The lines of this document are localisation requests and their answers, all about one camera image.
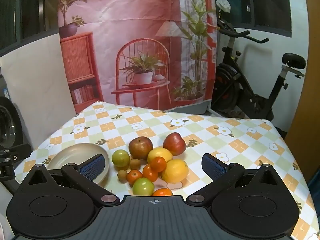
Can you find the brownish red apple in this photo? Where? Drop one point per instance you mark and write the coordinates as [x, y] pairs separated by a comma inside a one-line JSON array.
[[140, 147]]

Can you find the pink printed backdrop cloth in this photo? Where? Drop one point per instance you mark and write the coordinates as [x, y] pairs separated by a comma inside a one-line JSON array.
[[157, 54]]

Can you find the mandarin orange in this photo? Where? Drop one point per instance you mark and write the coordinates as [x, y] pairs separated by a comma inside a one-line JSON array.
[[133, 175], [158, 164], [162, 192], [149, 173]]

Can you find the brown longan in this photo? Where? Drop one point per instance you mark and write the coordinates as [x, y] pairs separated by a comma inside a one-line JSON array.
[[122, 175], [135, 164]]

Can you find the beige round plate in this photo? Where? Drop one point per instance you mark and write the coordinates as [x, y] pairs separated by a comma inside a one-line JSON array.
[[80, 153]]

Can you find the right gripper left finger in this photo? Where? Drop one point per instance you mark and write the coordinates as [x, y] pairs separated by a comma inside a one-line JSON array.
[[80, 177]]

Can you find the bright red apple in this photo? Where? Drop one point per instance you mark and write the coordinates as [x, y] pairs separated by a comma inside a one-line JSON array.
[[174, 143]]

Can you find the dark window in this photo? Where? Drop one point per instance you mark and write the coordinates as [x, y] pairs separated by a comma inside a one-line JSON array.
[[273, 16]]

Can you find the green apple front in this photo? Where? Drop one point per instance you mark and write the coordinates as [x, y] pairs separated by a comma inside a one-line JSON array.
[[143, 187]]

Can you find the green apple near plate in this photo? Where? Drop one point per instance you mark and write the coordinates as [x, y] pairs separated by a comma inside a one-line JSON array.
[[120, 158]]

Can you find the black exercise bike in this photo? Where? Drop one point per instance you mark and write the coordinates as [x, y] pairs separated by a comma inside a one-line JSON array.
[[232, 89]]

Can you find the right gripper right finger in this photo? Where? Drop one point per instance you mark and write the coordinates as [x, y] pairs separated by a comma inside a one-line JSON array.
[[223, 176]]

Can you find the green apple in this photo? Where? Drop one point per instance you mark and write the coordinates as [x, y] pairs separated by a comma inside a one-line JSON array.
[[120, 158], [143, 187]]

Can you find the grey washing machine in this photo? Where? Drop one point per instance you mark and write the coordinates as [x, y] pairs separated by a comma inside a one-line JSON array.
[[11, 128]]

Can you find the yellow lemon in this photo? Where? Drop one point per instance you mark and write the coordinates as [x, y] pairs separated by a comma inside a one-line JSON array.
[[159, 152], [175, 171]]

